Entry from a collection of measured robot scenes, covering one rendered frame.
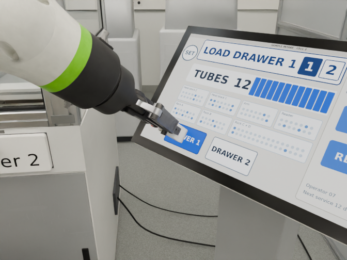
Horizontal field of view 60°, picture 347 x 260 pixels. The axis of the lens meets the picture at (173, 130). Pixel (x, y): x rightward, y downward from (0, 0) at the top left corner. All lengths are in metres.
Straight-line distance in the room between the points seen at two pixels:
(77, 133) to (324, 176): 0.61
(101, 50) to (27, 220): 0.76
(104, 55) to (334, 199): 0.38
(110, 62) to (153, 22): 3.55
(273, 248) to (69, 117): 0.59
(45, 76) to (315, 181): 0.40
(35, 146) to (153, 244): 1.07
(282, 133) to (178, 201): 1.55
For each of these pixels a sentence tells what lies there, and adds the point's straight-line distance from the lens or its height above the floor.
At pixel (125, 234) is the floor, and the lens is 1.84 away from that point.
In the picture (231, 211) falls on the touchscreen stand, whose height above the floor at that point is 0.81.
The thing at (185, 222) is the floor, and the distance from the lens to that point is 1.90.
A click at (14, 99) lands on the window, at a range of 0.88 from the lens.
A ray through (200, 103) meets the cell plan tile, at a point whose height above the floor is 1.06.
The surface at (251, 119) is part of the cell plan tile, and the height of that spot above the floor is 1.06.
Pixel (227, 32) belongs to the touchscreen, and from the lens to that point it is 0.69.
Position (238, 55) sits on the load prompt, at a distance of 0.64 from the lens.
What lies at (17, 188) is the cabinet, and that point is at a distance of 0.99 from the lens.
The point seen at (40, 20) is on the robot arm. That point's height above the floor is 1.25.
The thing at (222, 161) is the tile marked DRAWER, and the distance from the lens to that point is 0.56.
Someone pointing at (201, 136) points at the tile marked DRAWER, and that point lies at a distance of 0.59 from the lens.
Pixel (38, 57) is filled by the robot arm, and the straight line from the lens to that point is 0.34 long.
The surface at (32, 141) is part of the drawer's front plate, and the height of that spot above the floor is 0.91.
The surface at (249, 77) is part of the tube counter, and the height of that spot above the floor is 1.12.
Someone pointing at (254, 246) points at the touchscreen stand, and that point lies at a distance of 0.75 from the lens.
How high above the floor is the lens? 1.28
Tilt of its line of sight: 25 degrees down
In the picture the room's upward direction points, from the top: straight up
